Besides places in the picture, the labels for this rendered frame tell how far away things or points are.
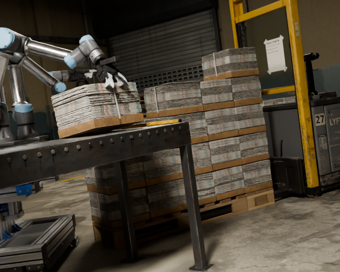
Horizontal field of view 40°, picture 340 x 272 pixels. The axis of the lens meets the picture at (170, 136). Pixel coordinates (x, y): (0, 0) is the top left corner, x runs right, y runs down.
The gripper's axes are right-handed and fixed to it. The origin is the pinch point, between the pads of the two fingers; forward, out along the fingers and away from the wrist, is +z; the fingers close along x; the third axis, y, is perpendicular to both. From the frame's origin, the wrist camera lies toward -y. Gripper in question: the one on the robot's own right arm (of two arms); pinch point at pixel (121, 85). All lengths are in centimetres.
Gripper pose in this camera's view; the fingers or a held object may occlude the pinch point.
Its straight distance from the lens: 245.2
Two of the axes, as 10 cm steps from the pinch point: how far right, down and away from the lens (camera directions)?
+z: 5.6, 7.8, -2.9
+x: -6.0, 1.4, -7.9
